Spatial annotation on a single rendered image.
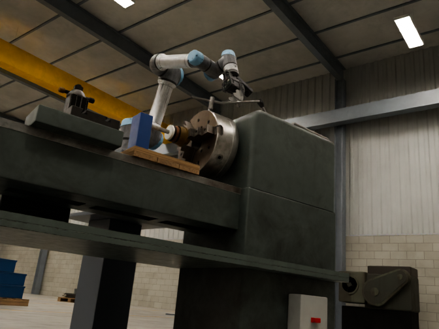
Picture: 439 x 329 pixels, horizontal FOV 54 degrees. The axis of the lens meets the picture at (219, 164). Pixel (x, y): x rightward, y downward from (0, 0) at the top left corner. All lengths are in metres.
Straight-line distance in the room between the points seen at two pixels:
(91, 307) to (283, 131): 1.25
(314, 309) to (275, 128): 0.83
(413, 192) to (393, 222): 0.94
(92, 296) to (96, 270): 0.12
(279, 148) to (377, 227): 10.28
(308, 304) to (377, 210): 10.42
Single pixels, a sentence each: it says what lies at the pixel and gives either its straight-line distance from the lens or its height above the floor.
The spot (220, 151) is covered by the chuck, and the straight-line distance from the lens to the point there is 1.93.
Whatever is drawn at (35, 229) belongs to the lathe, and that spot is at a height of 0.53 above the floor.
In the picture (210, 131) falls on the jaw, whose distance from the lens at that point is 1.93.
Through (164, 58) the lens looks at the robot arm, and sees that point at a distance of 2.50.
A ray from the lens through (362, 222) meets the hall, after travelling 12.44.
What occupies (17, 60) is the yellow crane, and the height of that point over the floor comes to 6.18.
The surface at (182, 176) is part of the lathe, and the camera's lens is 1.75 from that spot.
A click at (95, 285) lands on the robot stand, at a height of 0.40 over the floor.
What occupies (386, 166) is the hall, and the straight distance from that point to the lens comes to 12.60.
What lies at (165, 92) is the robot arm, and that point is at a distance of 2.63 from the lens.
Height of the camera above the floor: 0.37
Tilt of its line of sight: 18 degrees up
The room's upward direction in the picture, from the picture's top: 5 degrees clockwise
